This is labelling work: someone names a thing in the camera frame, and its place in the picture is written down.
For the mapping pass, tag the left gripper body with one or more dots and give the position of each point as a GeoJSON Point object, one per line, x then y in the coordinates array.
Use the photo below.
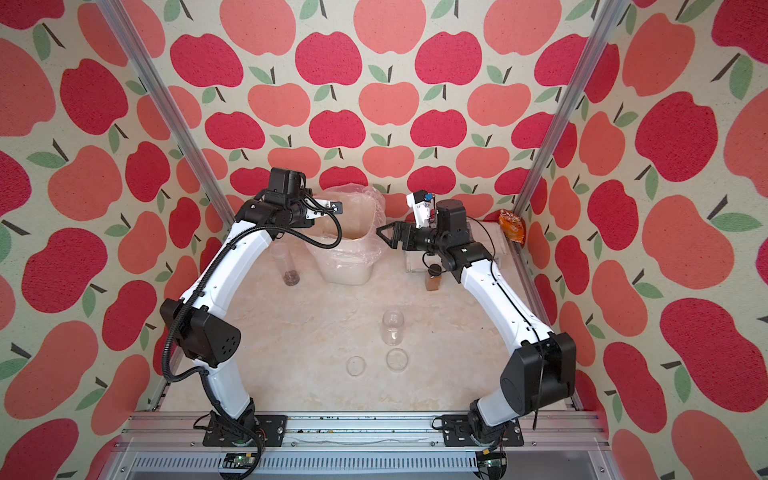
{"type": "Point", "coordinates": [299, 210]}

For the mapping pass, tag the brown bottle black cap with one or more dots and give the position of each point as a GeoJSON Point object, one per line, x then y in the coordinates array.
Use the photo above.
{"type": "Point", "coordinates": [433, 278]}

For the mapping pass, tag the right aluminium frame post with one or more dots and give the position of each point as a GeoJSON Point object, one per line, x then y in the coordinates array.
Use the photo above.
{"type": "Point", "coordinates": [602, 32]}

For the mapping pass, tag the left aluminium frame post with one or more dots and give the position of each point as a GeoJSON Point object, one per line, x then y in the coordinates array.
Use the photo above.
{"type": "Point", "coordinates": [130, 40]}

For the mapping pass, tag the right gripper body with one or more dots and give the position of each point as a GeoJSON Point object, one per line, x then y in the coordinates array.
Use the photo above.
{"type": "Point", "coordinates": [426, 241]}

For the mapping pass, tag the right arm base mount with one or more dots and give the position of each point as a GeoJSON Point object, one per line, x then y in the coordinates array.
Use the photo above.
{"type": "Point", "coordinates": [469, 430]}

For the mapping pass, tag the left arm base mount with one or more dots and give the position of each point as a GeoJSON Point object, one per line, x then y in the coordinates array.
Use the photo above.
{"type": "Point", "coordinates": [269, 429]}

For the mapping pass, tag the folded printed tote bag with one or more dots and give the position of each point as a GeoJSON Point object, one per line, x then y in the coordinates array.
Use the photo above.
{"type": "Point", "coordinates": [488, 234]}

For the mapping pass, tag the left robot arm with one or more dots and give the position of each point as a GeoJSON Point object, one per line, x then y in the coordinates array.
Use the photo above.
{"type": "Point", "coordinates": [200, 342]}

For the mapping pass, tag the aluminium frame post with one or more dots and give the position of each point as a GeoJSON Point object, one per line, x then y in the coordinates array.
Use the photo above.
{"type": "Point", "coordinates": [130, 40]}
{"type": "Point", "coordinates": [602, 32]}

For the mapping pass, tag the orange snack packet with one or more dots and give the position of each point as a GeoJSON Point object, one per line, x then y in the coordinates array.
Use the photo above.
{"type": "Point", "coordinates": [513, 227]}

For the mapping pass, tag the white trash bin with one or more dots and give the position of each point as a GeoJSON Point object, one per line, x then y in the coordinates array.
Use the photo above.
{"type": "Point", "coordinates": [345, 258]}

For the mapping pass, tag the clear tea jar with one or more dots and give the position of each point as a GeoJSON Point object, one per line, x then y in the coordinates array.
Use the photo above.
{"type": "Point", "coordinates": [285, 263]}
{"type": "Point", "coordinates": [393, 327]}

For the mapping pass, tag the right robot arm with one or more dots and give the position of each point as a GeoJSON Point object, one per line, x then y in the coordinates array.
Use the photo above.
{"type": "Point", "coordinates": [541, 369]}

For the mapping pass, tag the clear jar lid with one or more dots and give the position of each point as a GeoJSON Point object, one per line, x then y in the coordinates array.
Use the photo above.
{"type": "Point", "coordinates": [356, 366]}
{"type": "Point", "coordinates": [397, 360]}

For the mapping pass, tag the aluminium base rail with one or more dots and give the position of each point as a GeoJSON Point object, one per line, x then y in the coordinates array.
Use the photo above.
{"type": "Point", "coordinates": [560, 444]}

